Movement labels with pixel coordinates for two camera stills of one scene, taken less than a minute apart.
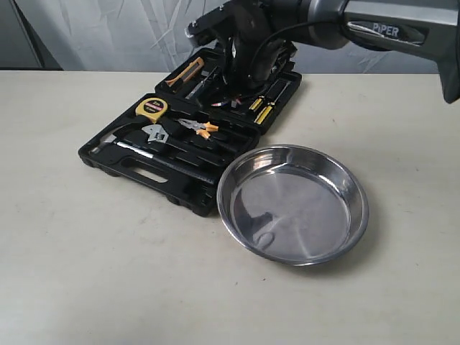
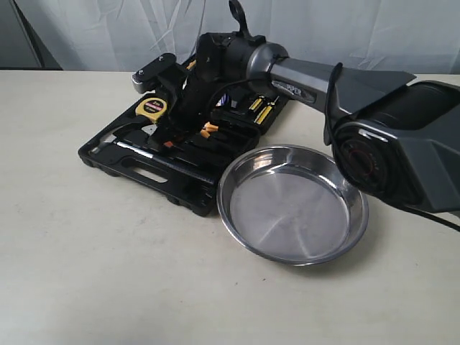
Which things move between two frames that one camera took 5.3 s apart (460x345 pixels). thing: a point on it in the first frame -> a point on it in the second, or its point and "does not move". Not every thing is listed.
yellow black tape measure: (152, 108) does not move
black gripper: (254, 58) -> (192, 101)
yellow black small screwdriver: (254, 106) does not move
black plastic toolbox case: (177, 141) does not move
